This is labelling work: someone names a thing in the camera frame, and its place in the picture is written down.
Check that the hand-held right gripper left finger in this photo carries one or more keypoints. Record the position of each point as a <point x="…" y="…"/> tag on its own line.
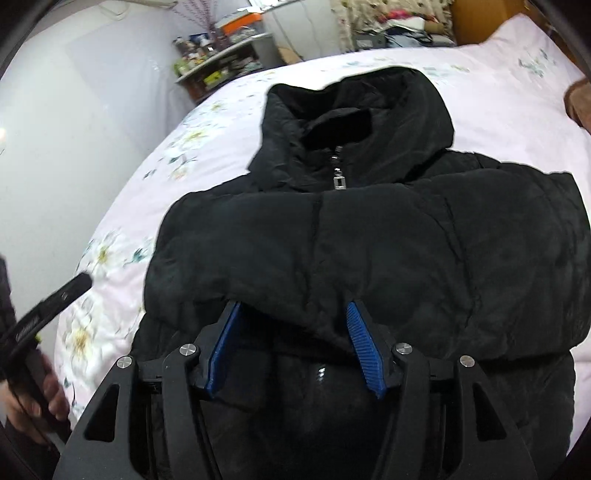
<point x="224" y="350"/>

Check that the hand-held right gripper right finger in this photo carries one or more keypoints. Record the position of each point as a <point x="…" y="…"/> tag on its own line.
<point x="364" y="350"/>

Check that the black padded hooded jacket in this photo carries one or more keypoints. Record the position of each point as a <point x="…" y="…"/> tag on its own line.
<point x="378" y="230"/>

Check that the pile of folded clothes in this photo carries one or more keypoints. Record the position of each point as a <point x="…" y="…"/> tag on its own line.
<point x="406" y="32"/>

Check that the person's left hand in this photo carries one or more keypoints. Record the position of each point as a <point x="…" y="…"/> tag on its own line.
<point x="25" y="408"/>

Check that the pink floral bed sheet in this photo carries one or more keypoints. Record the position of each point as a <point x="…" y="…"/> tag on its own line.
<point x="485" y="115"/>

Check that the cluttered wooden shelf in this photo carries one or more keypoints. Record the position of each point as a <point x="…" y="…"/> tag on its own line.
<point x="217" y="64"/>

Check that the orange storage box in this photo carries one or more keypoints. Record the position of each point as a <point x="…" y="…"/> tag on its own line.
<point x="240" y="24"/>

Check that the brown plush blanket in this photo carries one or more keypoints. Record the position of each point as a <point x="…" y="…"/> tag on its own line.
<point x="581" y="104"/>

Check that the white appliance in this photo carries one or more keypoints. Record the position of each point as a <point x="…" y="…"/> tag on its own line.
<point x="304" y="27"/>

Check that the floral patterned curtain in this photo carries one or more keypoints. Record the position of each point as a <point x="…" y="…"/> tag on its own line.
<point x="355" y="18"/>

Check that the pink flower branches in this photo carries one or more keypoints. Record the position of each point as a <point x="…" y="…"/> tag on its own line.
<point x="203" y="16"/>

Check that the wooden headboard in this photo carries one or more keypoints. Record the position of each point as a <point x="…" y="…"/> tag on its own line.
<point x="489" y="18"/>

